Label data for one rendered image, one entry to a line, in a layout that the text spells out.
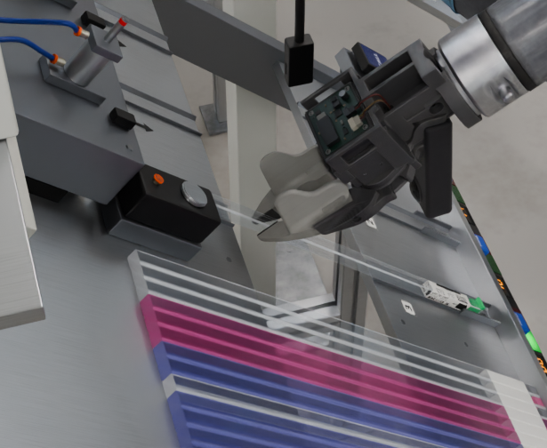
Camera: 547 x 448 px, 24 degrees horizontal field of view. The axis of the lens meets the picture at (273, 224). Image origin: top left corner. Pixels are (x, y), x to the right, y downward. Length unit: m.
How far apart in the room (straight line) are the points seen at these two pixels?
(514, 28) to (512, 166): 1.47
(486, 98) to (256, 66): 0.43
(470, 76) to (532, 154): 1.50
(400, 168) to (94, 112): 0.27
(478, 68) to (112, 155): 0.30
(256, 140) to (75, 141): 1.00
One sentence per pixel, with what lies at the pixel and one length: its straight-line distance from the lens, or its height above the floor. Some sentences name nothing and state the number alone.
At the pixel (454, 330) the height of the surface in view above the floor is 0.78.
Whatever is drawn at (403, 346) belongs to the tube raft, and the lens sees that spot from 1.14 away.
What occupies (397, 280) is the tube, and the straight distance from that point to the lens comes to 1.23.
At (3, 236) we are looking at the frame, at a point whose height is 1.39.
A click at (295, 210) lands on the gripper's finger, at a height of 0.99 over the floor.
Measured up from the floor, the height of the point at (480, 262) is 0.73.
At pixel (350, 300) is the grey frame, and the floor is 0.35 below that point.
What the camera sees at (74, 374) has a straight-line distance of 0.83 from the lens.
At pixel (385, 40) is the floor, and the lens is 2.71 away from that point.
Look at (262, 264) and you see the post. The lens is 2.11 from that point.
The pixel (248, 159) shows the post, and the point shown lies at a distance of 1.91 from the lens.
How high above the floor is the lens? 1.80
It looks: 50 degrees down
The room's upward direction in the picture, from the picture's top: straight up
